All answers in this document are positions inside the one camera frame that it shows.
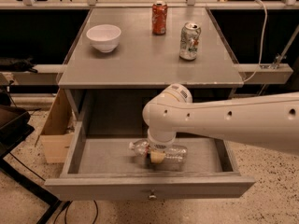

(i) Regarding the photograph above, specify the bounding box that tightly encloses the white cable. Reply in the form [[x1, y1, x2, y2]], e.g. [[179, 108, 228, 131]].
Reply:
[[242, 0, 269, 84]]

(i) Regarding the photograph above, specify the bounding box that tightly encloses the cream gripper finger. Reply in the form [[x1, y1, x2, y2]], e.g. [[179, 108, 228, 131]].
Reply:
[[150, 150, 165, 164]]

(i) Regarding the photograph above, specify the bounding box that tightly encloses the black floor cable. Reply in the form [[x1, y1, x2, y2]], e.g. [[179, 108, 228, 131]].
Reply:
[[52, 200, 99, 224]]

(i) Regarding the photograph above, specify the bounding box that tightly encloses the clear plastic water bottle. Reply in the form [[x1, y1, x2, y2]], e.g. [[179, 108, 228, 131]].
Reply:
[[129, 139, 188, 163]]

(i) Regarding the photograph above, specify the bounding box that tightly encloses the black chair base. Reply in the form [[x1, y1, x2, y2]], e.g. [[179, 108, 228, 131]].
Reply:
[[0, 110, 62, 224]]

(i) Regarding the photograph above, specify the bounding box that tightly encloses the open grey top drawer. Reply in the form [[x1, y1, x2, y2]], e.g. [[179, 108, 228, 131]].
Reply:
[[44, 90, 256, 202]]

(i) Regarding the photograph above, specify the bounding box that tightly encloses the cardboard box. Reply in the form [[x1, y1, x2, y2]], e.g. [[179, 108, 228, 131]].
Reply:
[[39, 90, 73, 163]]

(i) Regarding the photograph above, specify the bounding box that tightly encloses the metal drawer knob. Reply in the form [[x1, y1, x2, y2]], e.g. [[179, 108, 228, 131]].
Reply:
[[148, 189, 157, 201]]

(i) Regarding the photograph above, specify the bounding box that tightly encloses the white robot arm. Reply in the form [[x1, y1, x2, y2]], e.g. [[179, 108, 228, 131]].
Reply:
[[142, 84, 299, 155]]

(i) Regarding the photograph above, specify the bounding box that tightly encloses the black bag on ledge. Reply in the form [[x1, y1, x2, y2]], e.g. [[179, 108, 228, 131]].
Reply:
[[0, 57, 37, 73]]

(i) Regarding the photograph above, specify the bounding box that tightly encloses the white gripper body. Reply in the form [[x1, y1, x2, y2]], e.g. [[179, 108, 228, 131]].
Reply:
[[148, 128, 177, 149]]

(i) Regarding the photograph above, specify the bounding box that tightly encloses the white ceramic bowl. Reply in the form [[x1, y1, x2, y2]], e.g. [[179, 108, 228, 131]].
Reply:
[[86, 24, 121, 53]]

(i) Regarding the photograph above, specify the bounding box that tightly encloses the orange soda can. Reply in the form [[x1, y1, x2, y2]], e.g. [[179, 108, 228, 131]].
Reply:
[[152, 1, 168, 35]]

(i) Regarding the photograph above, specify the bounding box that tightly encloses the grey cabinet with top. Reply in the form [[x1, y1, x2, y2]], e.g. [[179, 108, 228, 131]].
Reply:
[[57, 7, 245, 123]]

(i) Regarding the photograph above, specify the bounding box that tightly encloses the silver green soda can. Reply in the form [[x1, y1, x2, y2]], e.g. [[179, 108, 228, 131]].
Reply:
[[179, 22, 201, 61]]

